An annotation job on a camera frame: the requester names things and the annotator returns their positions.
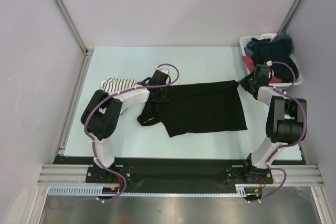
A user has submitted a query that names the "left aluminium corner post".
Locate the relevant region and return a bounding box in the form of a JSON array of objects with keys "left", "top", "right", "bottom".
[{"left": 38, "top": 0, "right": 91, "bottom": 56}]

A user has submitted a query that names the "dark clothes pile in basket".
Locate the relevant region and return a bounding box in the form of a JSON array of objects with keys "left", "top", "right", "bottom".
[{"left": 241, "top": 32, "right": 300, "bottom": 86}]

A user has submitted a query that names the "purple cable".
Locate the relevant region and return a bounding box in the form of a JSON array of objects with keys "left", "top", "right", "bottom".
[
  {"left": 246, "top": 61, "right": 308, "bottom": 204},
  {"left": 49, "top": 63, "right": 180, "bottom": 206}
]

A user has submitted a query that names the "aluminium corner post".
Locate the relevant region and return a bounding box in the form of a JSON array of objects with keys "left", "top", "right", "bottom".
[
  {"left": 38, "top": 0, "right": 91, "bottom": 56},
  {"left": 278, "top": 0, "right": 320, "bottom": 35}
]

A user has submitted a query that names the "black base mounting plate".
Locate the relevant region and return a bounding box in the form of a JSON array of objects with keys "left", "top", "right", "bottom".
[{"left": 52, "top": 155, "right": 274, "bottom": 194}]

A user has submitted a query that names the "black white striped tank top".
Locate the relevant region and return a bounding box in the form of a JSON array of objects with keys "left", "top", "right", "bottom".
[{"left": 101, "top": 78, "right": 136, "bottom": 93}]

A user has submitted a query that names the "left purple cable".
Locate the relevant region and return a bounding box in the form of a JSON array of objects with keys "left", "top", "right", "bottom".
[{"left": 49, "top": 63, "right": 180, "bottom": 206}]

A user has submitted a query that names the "right aluminium corner post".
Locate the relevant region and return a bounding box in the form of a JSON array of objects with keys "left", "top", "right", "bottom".
[{"left": 278, "top": 0, "right": 320, "bottom": 35}]

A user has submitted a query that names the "aluminium front rail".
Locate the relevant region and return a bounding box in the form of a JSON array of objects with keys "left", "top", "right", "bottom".
[{"left": 37, "top": 164, "right": 324, "bottom": 187}]

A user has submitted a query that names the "white slotted cable duct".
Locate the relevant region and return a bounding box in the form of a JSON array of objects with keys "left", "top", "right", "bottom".
[{"left": 48, "top": 184, "right": 263, "bottom": 197}]

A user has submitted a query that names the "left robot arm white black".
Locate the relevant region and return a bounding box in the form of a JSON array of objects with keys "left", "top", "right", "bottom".
[{"left": 80, "top": 69, "right": 171, "bottom": 182}]

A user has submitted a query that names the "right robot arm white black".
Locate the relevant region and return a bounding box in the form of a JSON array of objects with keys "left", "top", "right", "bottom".
[{"left": 239, "top": 61, "right": 307, "bottom": 183}]

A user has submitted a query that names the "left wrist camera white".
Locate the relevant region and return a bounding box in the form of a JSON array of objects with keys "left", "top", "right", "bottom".
[{"left": 157, "top": 68, "right": 170, "bottom": 75}]

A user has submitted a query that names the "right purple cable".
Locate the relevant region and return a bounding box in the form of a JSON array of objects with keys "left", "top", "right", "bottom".
[{"left": 246, "top": 61, "right": 308, "bottom": 204}]

